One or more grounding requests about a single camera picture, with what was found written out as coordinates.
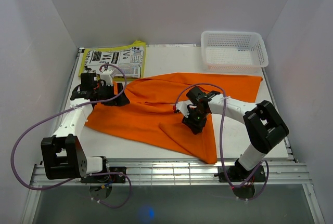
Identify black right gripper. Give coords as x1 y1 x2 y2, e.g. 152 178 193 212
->
182 108 209 135

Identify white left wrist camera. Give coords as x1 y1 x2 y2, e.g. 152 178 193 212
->
99 69 116 86

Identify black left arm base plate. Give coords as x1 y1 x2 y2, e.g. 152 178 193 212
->
81 166 127 184

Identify orange trousers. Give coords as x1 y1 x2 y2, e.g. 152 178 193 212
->
85 73 262 164

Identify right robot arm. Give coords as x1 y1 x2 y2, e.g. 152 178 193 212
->
173 84 289 181

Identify newspaper print yellow folded trousers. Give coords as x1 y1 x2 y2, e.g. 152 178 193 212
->
79 41 146 80

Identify white perforated plastic basket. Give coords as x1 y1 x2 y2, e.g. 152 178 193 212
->
201 31 268 74

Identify aluminium table edge rail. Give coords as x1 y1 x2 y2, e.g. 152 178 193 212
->
30 157 313 187

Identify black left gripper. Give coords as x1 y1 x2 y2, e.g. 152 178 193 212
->
94 82 130 107

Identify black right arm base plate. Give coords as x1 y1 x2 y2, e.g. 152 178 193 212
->
225 160 266 182

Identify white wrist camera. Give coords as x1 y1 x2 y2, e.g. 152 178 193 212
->
173 100 192 117
99 69 116 86

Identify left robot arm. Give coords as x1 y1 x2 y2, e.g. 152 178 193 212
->
41 69 130 182

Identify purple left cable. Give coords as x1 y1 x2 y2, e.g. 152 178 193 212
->
10 63 132 208

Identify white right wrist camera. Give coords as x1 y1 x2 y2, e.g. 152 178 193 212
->
173 100 192 117

